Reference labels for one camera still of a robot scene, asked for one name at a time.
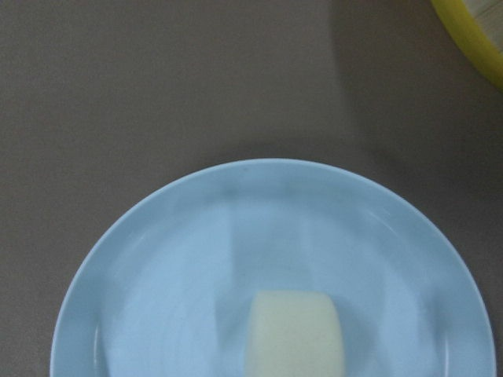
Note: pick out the pale white steamed bun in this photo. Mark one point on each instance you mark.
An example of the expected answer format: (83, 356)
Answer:
(294, 333)

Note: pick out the yellow round steamer basket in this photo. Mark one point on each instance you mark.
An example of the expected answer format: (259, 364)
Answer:
(476, 28)

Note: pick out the light blue plate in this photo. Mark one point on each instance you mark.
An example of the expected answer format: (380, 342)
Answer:
(166, 291)

